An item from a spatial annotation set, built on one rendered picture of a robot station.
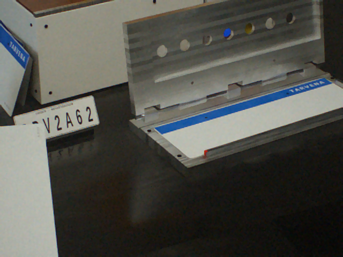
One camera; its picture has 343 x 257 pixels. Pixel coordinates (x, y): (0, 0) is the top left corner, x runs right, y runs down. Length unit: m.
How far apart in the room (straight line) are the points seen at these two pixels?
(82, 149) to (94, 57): 0.23
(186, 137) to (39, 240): 0.49
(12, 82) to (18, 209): 0.52
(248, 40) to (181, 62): 0.15
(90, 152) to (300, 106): 0.41
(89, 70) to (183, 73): 0.21
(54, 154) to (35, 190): 0.30
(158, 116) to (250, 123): 0.17
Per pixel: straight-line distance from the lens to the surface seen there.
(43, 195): 1.58
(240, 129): 1.91
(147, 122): 1.93
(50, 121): 1.91
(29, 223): 1.52
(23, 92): 2.05
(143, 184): 1.78
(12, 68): 2.03
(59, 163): 1.85
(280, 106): 1.99
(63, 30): 1.99
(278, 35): 2.06
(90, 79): 2.06
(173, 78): 1.93
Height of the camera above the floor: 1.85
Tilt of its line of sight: 29 degrees down
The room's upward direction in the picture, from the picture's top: straight up
